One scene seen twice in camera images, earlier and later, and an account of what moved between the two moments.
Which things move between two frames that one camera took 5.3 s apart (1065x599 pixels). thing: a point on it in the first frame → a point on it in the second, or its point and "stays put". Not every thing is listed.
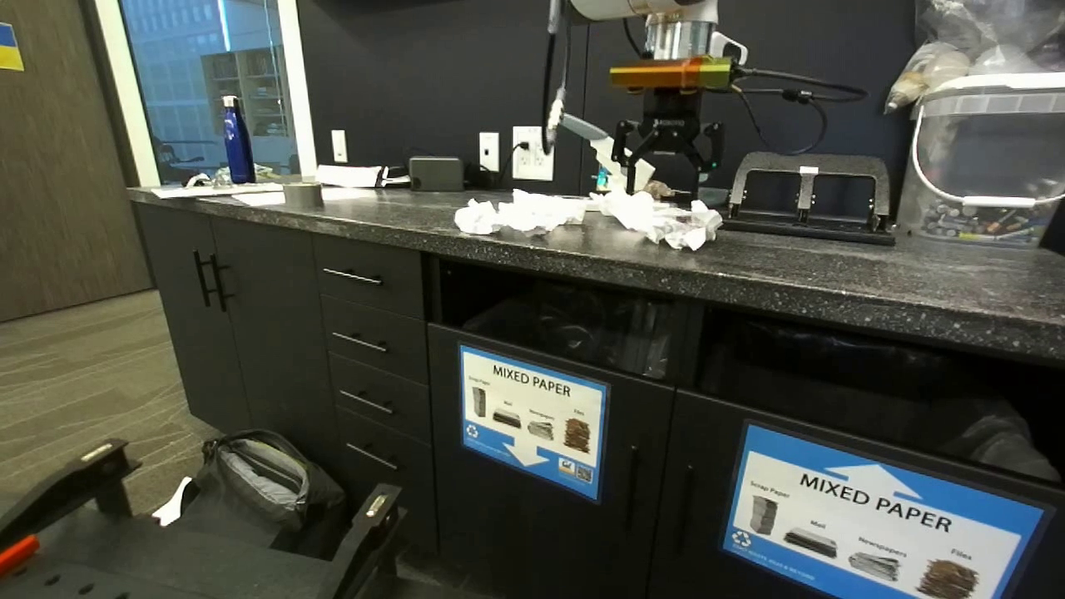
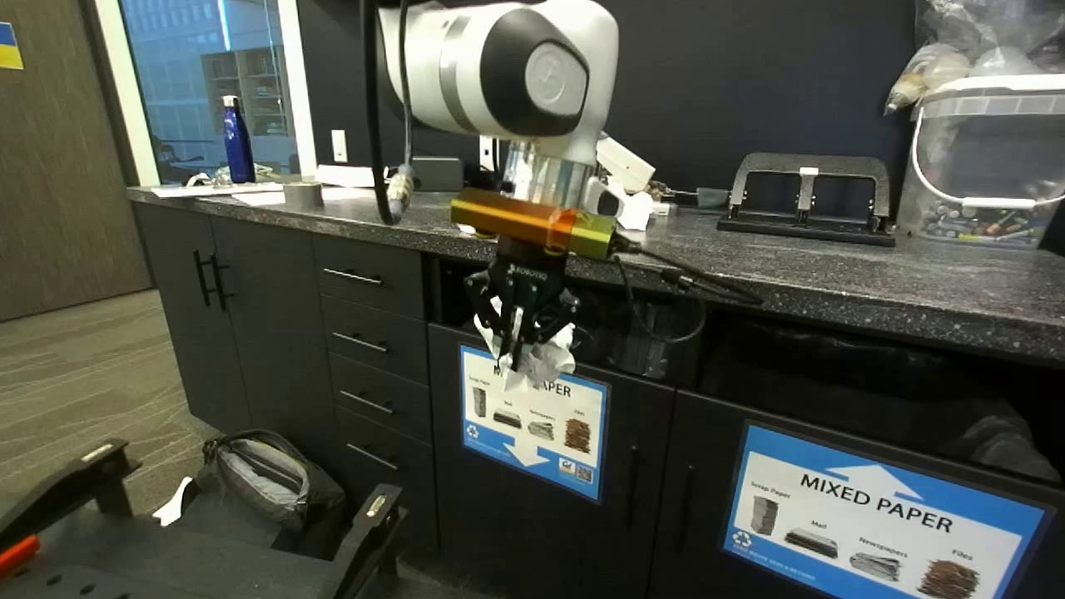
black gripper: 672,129 → 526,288
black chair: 67,536 stays put
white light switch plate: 340,146 stays put
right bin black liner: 991,408 stays put
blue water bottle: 236,142 stays put
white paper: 689,227 → 550,356
